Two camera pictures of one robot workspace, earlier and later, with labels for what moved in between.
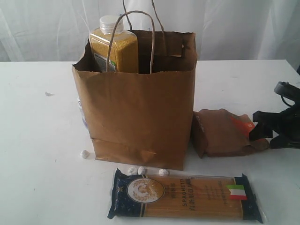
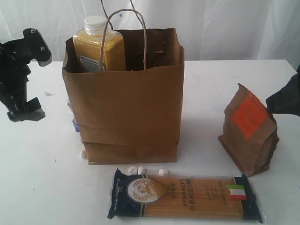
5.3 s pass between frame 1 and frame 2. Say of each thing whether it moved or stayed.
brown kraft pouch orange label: moved
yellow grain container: moved
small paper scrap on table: stayed
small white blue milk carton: moved
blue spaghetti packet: stayed
